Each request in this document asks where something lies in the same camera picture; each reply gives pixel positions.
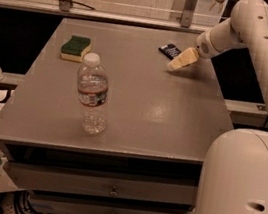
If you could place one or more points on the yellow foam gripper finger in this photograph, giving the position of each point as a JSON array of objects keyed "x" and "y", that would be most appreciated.
[{"x": 189, "y": 56}]

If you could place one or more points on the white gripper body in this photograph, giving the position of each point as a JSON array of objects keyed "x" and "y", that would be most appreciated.
[{"x": 203, "y": 46}]

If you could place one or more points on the dark blue rxbar wrapper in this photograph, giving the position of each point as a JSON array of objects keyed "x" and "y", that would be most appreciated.
[{"x": 170, "y": 51}]

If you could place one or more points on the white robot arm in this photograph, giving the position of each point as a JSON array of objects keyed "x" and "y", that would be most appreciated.
[{"x": 234, "y": 178}]

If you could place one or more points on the clear plastic water bottle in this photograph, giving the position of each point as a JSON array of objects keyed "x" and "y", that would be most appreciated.
[{"x": 92, "y": 87}]

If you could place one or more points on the green and yellow sponge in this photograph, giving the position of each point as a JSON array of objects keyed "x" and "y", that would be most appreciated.
[{"x": 76, "y": 48}]

